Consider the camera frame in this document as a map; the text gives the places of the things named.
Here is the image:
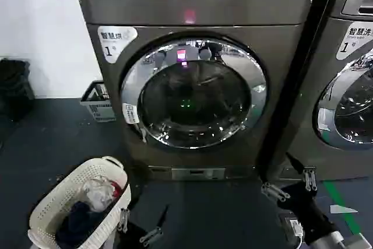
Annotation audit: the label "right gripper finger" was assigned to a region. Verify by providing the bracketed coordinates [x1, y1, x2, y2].
[286, 151, 318, 194]
[260, 182, 291, 203]

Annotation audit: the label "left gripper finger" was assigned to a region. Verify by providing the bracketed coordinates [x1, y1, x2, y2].
[139, 204, 170, 244]
[117, 207, 131, 234]

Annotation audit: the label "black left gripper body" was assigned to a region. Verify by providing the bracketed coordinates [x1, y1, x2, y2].
[122, 222, 153, 249]

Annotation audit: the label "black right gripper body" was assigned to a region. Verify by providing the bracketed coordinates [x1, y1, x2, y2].
[276, 182, 339, 240]

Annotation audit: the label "red cloth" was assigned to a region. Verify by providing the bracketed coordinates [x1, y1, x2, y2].
[111, 181, 126, 201]

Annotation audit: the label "green floor tape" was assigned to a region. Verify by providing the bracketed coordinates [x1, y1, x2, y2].
[321, 180, 365, 239]

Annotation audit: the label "white paper scrap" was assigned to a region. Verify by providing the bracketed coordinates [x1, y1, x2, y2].
[329, 204, 359, 215]

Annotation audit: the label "white grey crumpled cloth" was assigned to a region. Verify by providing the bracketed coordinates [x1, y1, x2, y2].
[82, 176, 115, 212]

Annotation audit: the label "dark blue garment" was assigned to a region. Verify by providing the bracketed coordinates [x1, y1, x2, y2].
[55, 200, 112, 247]

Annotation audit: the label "white perforated laundry basket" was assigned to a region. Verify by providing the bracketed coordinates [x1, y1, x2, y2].
[27, 155, 132, 249]

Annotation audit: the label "round glass washer door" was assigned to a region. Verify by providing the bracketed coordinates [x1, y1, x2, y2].
[312, 47, 373, 153]

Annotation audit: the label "grey plastic basket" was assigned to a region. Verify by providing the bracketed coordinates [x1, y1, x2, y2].
[79, 80, 117, 122]

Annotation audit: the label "grey washer with control panel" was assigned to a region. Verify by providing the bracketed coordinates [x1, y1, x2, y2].
[279, 0, 373, 182]

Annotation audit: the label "round glass dryer door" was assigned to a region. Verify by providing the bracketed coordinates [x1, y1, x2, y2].
[119, 34, 269, 149]

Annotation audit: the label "black bag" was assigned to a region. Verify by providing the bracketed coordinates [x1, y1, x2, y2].
[0, 57, 36, 122]

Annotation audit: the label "grey dryer with number sticker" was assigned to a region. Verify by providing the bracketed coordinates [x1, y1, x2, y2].
[72, 0, 336, 182]

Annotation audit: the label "white thin cable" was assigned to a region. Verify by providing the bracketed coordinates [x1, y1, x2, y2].
[295, 230, 307, 249]

